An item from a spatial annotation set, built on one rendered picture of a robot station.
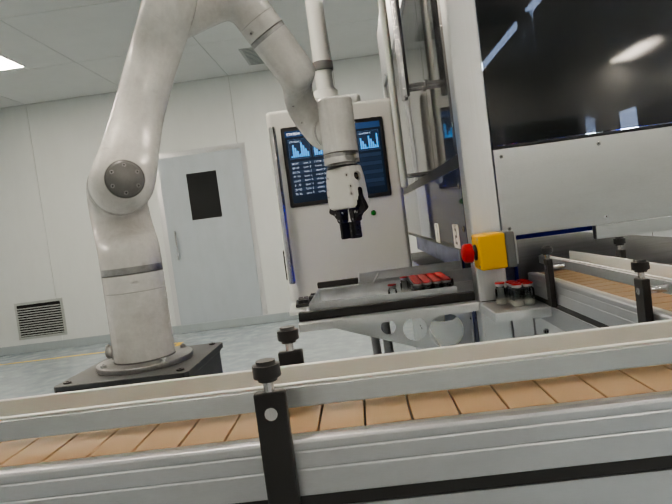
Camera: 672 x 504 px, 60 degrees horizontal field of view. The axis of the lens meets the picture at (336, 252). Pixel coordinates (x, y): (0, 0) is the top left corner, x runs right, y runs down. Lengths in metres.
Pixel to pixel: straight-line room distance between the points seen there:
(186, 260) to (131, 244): 5.94
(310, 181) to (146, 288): 1.20
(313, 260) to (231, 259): 4.75
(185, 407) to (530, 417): 0.27
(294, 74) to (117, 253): 0.55
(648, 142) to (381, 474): 1.08
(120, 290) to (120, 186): 0.20
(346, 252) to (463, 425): 1.84
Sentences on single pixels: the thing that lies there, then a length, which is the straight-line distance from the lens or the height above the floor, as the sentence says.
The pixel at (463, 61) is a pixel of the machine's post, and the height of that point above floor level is 1.40.
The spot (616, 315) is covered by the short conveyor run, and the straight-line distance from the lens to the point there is 0.92.
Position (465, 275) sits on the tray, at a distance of 1.69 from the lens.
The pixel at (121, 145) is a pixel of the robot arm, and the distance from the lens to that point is 1.17.
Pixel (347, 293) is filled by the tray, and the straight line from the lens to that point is 1.59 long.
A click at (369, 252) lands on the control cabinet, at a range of 2.28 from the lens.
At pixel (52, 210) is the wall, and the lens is 7.73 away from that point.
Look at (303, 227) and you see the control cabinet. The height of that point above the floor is 1.09.
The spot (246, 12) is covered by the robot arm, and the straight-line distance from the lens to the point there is 1.36.
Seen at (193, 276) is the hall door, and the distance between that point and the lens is 7.11.
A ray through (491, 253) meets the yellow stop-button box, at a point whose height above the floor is 0.99.
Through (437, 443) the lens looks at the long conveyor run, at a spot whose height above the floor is 0.92.
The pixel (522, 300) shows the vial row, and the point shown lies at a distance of 1.21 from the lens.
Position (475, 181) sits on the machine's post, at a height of 1.14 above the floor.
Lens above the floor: 1.10
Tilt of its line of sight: 3 degrees down
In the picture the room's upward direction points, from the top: 7 degrees counter-clockwise
